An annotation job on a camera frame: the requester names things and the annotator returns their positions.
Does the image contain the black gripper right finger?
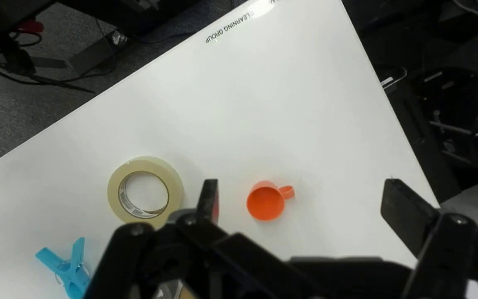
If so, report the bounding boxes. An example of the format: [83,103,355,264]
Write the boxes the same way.
[380,177,478,299]

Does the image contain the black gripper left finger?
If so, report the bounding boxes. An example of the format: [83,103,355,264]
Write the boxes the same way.
[83,177,307,299]

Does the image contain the orange plastic cup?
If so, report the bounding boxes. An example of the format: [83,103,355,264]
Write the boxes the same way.
[246,179,297,222]

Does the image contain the beige masking tape roll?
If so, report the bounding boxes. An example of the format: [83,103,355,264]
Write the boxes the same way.
[106,156,186,229]

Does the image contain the blue plastic clamp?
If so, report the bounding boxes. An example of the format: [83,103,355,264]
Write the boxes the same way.
[33,236,95,299]

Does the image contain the black camera tripod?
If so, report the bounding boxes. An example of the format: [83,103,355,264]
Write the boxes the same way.
[382,54,478,184]

